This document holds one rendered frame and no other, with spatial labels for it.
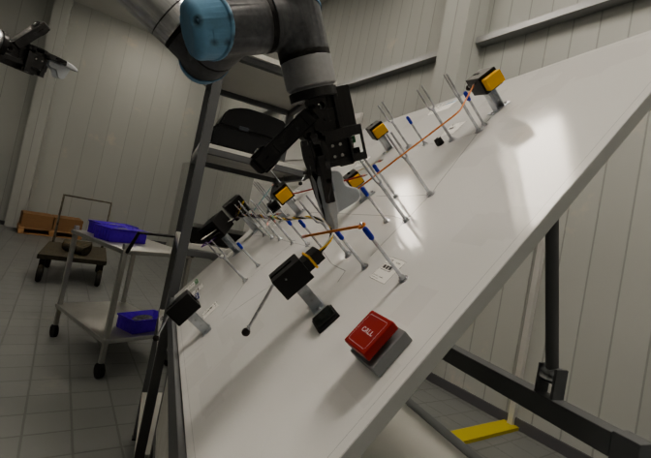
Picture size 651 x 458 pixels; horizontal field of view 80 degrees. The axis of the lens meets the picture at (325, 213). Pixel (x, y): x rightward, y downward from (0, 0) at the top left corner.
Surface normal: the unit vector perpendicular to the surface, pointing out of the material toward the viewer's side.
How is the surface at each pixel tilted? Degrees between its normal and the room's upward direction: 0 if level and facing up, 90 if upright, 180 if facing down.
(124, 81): 90
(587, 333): 90
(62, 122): 90
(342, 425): 52
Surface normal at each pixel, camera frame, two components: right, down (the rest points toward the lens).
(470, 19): 0.56, 0.07
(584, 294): -0.81, -0.18
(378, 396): -0.60, -0.75
